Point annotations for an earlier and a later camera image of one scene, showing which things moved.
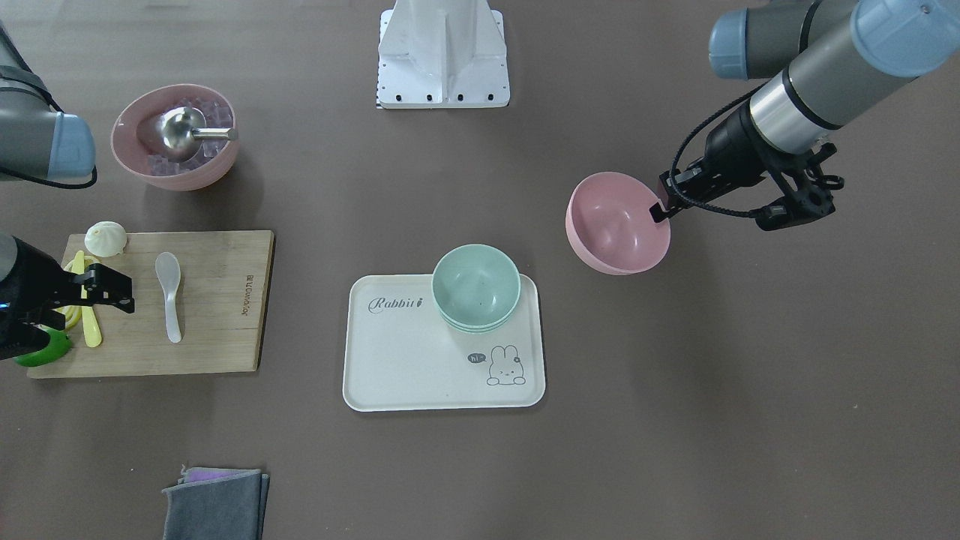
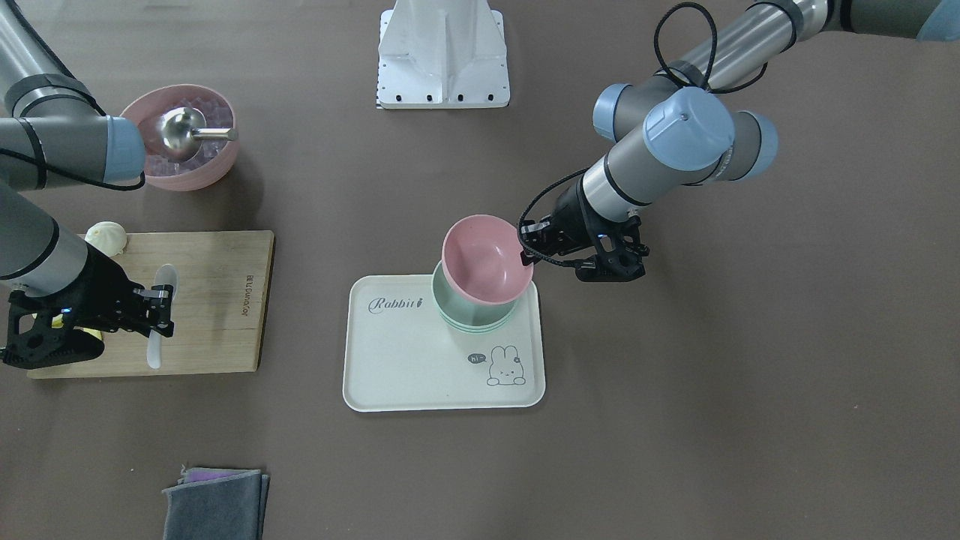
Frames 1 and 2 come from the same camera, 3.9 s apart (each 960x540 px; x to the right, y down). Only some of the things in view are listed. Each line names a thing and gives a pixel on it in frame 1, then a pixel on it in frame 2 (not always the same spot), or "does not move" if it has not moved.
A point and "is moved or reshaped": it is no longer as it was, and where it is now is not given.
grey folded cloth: (217, 503) does not move
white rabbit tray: (400, 354) does not move
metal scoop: (181, 132) does not move
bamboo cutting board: (221, 301) does not move
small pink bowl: (610, 227) is moved or reshaped
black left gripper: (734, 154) → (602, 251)
